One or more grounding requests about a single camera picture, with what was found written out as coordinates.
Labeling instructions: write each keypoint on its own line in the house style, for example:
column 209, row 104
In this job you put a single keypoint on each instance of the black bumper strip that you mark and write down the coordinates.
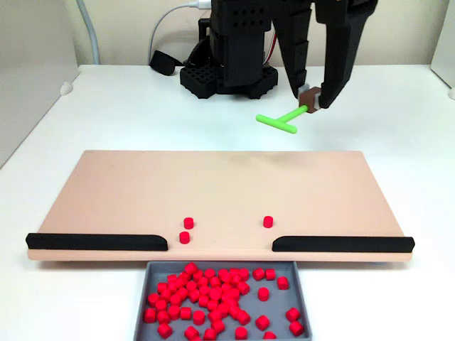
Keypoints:
column 341, row 244
column 96, row 242

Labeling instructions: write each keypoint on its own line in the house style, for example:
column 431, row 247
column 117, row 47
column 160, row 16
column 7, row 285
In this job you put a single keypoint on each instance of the small white fixture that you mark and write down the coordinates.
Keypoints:
column 451, row 93

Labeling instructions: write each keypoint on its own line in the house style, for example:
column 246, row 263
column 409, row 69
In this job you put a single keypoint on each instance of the beige flat board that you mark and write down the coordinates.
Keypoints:
column 142, row 195

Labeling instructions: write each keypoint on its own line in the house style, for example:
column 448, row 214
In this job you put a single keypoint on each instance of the green T-shaped pusher tool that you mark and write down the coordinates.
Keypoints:
column 284, row 118

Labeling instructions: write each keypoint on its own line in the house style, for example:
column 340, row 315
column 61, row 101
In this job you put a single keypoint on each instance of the grey plastic tray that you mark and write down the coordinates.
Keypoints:
column 277, row 305

